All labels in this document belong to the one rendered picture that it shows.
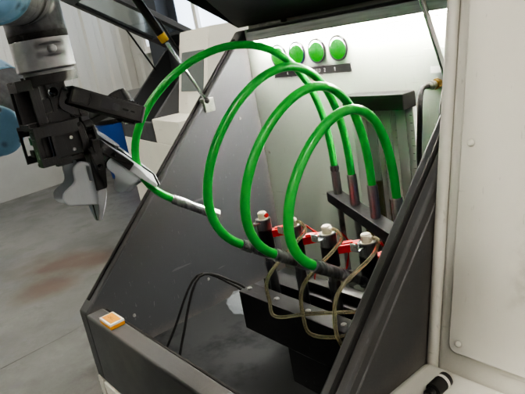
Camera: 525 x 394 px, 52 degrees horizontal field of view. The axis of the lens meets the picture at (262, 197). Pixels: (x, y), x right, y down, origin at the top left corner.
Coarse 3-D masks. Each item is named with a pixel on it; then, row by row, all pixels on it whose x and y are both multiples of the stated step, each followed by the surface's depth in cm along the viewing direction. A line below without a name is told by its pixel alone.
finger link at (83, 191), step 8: (80, 168) 74; (88, 168) 74; (80, 176) 74; (88, 176) 75; (72, 184) 74; (80, 184) 74; (88, 184) 75; (64, 192) 73; (72, 192) 74; (80, 192) 74; (88, 192) 75; (96, 192) 75; (104, 192) 76; (64, 200) 73; (72, 200) 74; (80, 200) 75; (88, 200) 75; (96, 200) 76; (104, 200) 76; (96, 208) 77; (104, 208) 77; (96, 216) 78
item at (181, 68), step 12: (216, 48) 96; (228, 48) 97; (252, 48) 98; (264, 48) 99; (276, 48) 100; (192, 60) 95; (288, 60) 100; (180, 72) 95; (168, 84) 95; (156, 96) 95; (312, 96) 104; (144, 120) 95; (132, 144) 96; (132, 156) 96; (336, 168) 108; (156, 192) 99
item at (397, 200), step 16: (336, 112) 72; (352, 112) 74; (368, 112) 76; (320, 128) 71; (384, 128) 79; (384, 144) 80; (304, 160) 69; (288, 192) 69; (400, 192) 83; (288, 208) 69; (288, 224) 69; (288, 240) 69; (304, 256) 71; (320, 272) 73; (336, 272) 75
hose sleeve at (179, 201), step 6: (174, 198) 100; (180, 198) 100; (174, 204) 100; (180, 204) 100; (186, 204) 100; (192, 204) 101; (198, 204) 102; (192, 210) 101; (198, 210) 101; (204, 210) 102
